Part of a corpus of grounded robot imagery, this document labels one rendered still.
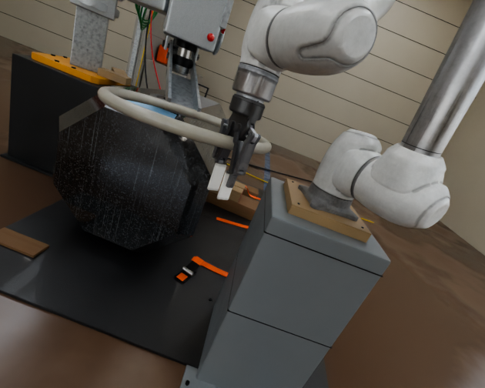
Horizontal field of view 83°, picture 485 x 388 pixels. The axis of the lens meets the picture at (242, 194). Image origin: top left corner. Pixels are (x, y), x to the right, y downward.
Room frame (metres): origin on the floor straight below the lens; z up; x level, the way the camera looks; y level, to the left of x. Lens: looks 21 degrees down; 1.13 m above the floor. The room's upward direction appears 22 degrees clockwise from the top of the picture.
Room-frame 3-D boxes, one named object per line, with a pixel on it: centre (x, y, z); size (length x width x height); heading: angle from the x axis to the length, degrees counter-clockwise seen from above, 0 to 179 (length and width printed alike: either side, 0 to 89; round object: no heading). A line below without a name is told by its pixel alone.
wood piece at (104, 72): (2.01, 1.17, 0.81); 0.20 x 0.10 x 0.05; 99
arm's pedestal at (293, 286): (0.96, -0.29, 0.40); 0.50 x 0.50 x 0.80; 3
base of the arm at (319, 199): (0.98, -0.29, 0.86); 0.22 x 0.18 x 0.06; 14
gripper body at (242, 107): (0.63, 0.06, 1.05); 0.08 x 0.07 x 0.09; 41
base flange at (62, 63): (2.06, 1.43, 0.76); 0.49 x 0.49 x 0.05; 1
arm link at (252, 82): (0.64, 0.06, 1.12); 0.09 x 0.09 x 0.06
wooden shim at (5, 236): (1.05, 0.95, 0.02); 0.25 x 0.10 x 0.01; 90
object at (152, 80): (5.03, 1.85, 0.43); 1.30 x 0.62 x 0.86; 3
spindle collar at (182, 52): (1.39, 0.50, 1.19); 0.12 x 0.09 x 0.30; 26
